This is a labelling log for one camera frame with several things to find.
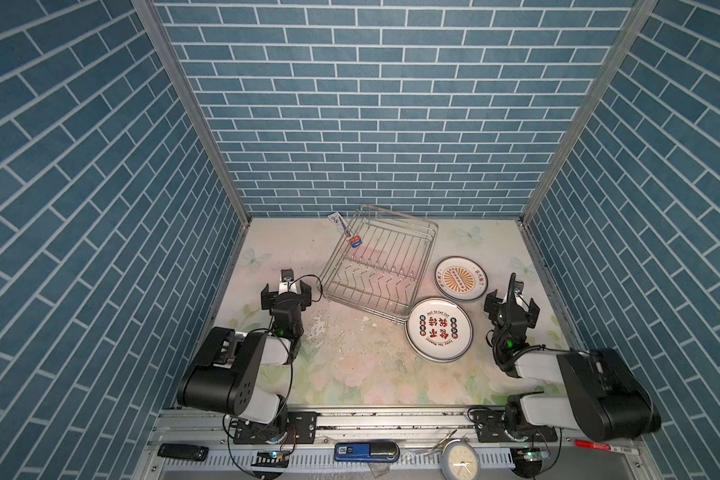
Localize thin red rim plate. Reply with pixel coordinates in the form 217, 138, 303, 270
435, 256, 488, 302

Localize rearmost green rim plate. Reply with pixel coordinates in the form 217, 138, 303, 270
405, 298, 474, 364

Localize metal wire dish rack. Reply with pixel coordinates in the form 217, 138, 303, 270
321, 205, 438, 323

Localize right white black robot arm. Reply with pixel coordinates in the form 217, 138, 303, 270
484, 291, 662, 442

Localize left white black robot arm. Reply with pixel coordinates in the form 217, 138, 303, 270
177, 269, 312, 443

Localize round white clock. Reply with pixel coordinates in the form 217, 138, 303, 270
439, 440, 480, 480

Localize blue black device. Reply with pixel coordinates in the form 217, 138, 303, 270
333, 440, 400, 463

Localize red white marker pen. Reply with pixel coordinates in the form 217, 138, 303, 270
574, 439, 640, 456

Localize black remote control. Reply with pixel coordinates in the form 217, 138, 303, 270
157, 443, 209, 462

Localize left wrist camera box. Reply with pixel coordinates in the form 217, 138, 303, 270
278, 269, 298, 294

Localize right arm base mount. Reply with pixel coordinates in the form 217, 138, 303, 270
466, 407, 559, 444

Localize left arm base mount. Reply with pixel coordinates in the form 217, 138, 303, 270
232, 411, 318, 445

